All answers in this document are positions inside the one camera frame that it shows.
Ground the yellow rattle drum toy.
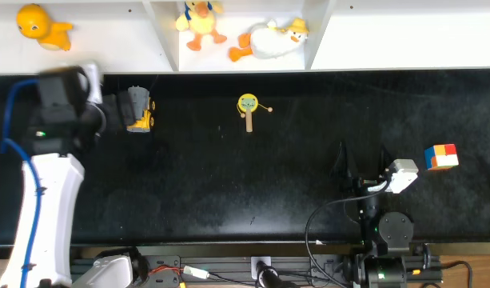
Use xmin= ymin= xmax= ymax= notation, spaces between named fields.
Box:
xmin=236 ymin=93 xmax=274 ymax=134

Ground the white shelf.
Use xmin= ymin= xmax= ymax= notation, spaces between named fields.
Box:
xmin=0 ymin=0 xmax=490 ymax=76

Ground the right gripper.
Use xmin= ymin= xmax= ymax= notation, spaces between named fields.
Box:
xmin=331 ymin=140 xmax=394 ymax=194

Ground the white plush duck yellow hat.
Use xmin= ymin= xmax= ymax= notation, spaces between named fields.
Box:
xmin=228 ymin=17 xmax=310 ymax=63

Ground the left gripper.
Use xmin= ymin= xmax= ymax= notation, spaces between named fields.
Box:
xmin=116 ymin=90 xmax=137 ymax=128

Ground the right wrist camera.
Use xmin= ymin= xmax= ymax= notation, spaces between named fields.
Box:
xmin=367 ymin=158 xmax=420 ymax=195

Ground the yellow rubber duck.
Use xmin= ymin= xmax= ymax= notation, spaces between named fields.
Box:
xmin=15 ymin=3 xmax=74 ymax=52

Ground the mounting rail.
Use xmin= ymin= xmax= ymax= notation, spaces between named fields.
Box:
xmin=70 ymin=243 xmax=474 ymax=288

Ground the grey and yellow toy truck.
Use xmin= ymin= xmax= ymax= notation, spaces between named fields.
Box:
xmin=126 ymin=86 xmax=157 ymax=134

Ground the blue cable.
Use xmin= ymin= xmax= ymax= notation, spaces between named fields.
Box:
xmin=0 ymin=78 xmax=45 ymax=197

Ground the many-coloured puzzle cube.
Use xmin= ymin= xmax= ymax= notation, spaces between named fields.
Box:
xmin=424 ymin=143 xmax=460 ymax=172

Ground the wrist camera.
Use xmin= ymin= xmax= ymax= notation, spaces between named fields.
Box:
xmin=367 ymin=158 xmax=420 ymax=195
xmin=81 ymin=62 xmax=105 ymax=105

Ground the black cable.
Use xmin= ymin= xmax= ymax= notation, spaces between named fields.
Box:
xmin=304 ymin=179 xmax=392 ymax=288

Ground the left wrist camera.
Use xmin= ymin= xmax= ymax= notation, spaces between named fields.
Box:
xmin=81 ymin=62 xmax=105 ymax=105

